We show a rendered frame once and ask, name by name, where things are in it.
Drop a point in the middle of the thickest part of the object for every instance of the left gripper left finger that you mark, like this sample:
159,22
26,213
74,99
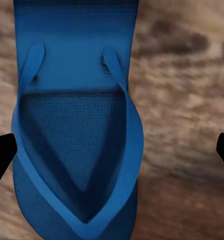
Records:
8,150

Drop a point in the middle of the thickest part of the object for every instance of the sandal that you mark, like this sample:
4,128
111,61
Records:
79,135

